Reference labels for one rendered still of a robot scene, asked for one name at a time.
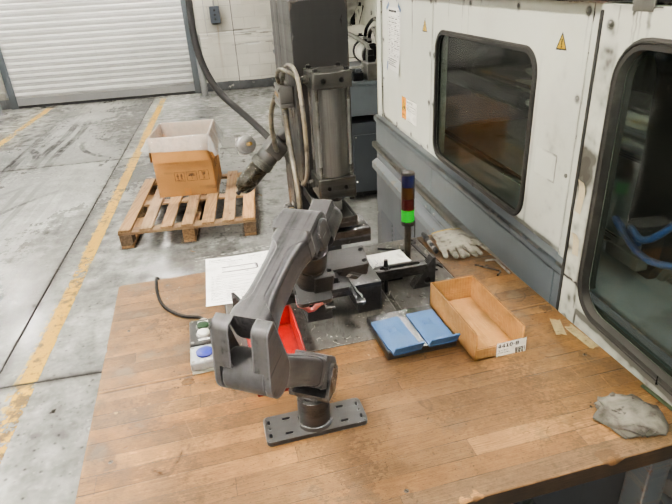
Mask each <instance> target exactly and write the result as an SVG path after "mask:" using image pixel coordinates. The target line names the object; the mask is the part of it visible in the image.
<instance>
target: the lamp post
mask: <svg viewBox="0 0 672 504"><path fill-rule="evenodd" d="M401 175H402V176H414V175H415V172H414V171H412V170H405V171H402V172H401ZM401 225H402V226H404V254H405V255H406V256H407V257H408V258H409V259H410V260H411V226H414V225H415V220H414V221H413V222H411V223H405V222H402V221H401Z"/></svg>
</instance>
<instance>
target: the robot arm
mask: <svg viewBox="0 0 672 504"><path fill-rule="evenodd" d="M342 218H343V215H342V213H341V211H340V210H339V209H338V208H337V207H335V206H334V202H333V200H326V199H313V201H312V203H311V206H310V208H309V210H302V209H291V208H284V209H283V210H282V211H281V212H280V214H279V215H276V216H275V217H274V219H273V223H272V228H273V232H274V233H273V235H272V241H271V245H270V248H269V251H268V253H267V256H266V258H265V260H264V262H263V264H262V265H261V267H260V269H259V271H258V273H257V275H256V277H255V278H254V280H253V282H252V284H251V286H250V287H249V289H248V290H247V292H246V293H245V295H244V296H243V297H242V299H241V300H240V301H239V302H238V303H237V304H236V305H235V306H234V307H233V308H232V310H231V312H230V314H225V313H219V312H216V313H215V314H214V316H213V318H212V320H211V322H210V337H211V346H212V355H213V363H214V372H215V380H216V383H217V384H218V385H219V386H220V387H225V388H231V389H235V390H240V391H244V392H249V393H253V394H258V395H263V396H267V397H270V398H274V399H278V398H280V397H281V396H282V395H283V393H284V391H285V389H286V388H289V394H290V395H295V396H297V405H298V410H297V411H293V412H288V413H284V414H279V415H275V416H270V417H266V418H264V420H263V425H264V430H265V435H266V440H267V445H268V446H270V447H273V446H278V445H282V444H286V443H290V442H295V441H299V440H303V439H307V438H312V437H316V436H320V435H324V434H329V433H333V432H337V431H341V430H346V429H350V428H354V427H358V426H363V425H366V424H367V415H366V413H365V411H364V409H363V406H362V404H361V402H360V400H359V399H358V398H351V399H346V400H342V401H337V402H333V403H330V400H331V398H332V396H333V394H334V392H335V390H336V382H337V374H338V365H337V363H336V358H335V356H332V355H326V354H320V353H315V352H310V351H304V350H295V353H287V352H286V350H285V347H284V345H283V343H282V340H281V338H280V335H279V333H278V332H279V331H278V329H279V323H280V319H281V316H282V313H283V310H284V308H285V305H286V303H287V301H288V299H289V297H290V295H291V292H292V290H293V291H294V295H295V301H296V305H297V307H298V308H302V309H304V310H305V311H307V312H308V313H310V312H315V311H316V310H317V309H318V308H319V307H320V306H321V305H323V304H326V303H330V302H332V300H333V295H332V291H331V290H333V283H334V272H336V273H337V274H338V275H339V276H343V277H347V278H352V279H358V278H359V277H360V276H361V275H362V274H365V275H366V274H367V272H368V266H369V262H368V259H367V256H366V253H365V250H364V248H363V245H360V246H355V247H349V248H344V249H338V250H333V251H328V246H330V245H332V244H333V242H334V239H335V237H336V234H337V231H338V229H339V226H340V223H341V221H342ZM313 304H315V305H314V306H313V307H311V308H310V307H309V305H313ZM230 323H231V326H232V327H233V329H234V331H235V333H236V334H237V335H238V336H240V337H242V338H247V339H251V347H246V346H239V344H238V342H237V340H236V338H235V336H234V334H233V332H232V330H231V328H230V326H229V325H230Z"/></svg>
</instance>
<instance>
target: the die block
mask: <svg viewBox="0 0 672 504"><path fill-rule="evenodd" d="M357 290H358V291H359V292H361V293H362V294H363V296H364V298H365V300H366V303H364V305H361V304H358V305H357V303H356V301H355V299H354V298H353V296H352V294H351V292H350V291H349V290H347V291H342V292H336V293H332V295H333V298H337V297H342V296H348V295H349V297H350V299H351V300H352V302H353V304H354V306H355V308H356V309H357V311H358V313H362V312H367V311H372V310H377V309H382V291H381V284H380V285H375V286H369V287H364V288H358V289H357ZM303 311H304V313H305V316H306V318H307V321H308V323H309V322H314V321H320V320H325V319H330V318H332V309H331V310H329V312H327V311H326V308H325V306H324V304H323V305H321V306H320V307H319V308H318V309H317V310H316V311H315V312H310V313H308V312H307V311H305V310H304V309H303Z"/></svg>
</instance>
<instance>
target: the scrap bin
mask: <svg viewBox="0 0 672 504"><path fill-rule="evenodd" d="M278 331H279V332H278V333H279V335H280V338H281V340H282V343H283V345H284V347H285V350H286V352H287V353H295V350H304V351H306V348H305V345H304V342H303V339H302V337H301V334H300V331H299V328H298V325H297V322H296V320H295V317H294V314H293V311H292V308H291V306H290V304H288V305H285V308H284V310H283V313H282V316H281V319H280V323H279V329H278Z"/></svg>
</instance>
